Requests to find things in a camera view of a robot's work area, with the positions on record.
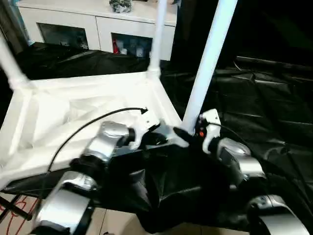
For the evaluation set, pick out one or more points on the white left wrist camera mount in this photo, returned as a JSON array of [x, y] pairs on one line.
[[146, 122]]

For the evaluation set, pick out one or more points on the black metal frame bars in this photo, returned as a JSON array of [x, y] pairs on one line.
[[14, 209]]

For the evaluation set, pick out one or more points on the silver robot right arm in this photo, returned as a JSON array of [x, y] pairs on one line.
[[239, 159]]

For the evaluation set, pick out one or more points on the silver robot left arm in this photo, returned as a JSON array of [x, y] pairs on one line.
[[105, 142]]

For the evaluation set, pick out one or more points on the beige curtain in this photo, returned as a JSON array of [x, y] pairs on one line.
[[7, 17]]

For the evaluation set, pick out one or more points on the white cabinet with glass doors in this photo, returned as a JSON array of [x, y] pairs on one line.
[[93, 22]]

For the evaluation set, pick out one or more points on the blue and white box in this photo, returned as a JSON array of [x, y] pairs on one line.
[[24, 31]]

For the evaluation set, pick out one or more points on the black backdrop cloth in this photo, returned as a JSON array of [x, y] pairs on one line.
[[256, 27]]

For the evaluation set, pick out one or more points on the small white jar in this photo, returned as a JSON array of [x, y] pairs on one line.
[[124, 51], [139, 52]]

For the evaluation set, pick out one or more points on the small red bottle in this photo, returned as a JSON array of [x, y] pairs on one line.
[[115, 46]]

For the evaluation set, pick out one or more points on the white plastic table leg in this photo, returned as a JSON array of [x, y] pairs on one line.
[[12, 66], [159, 36], [210, 61]]

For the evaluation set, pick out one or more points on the black mat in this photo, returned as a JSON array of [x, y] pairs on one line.
[[256, 110]]

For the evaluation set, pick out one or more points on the white plastic table top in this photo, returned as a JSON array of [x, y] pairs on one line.
[[61, 102]]

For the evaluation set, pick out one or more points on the shiny object on cabinet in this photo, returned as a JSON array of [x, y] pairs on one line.
[[120, 5]]

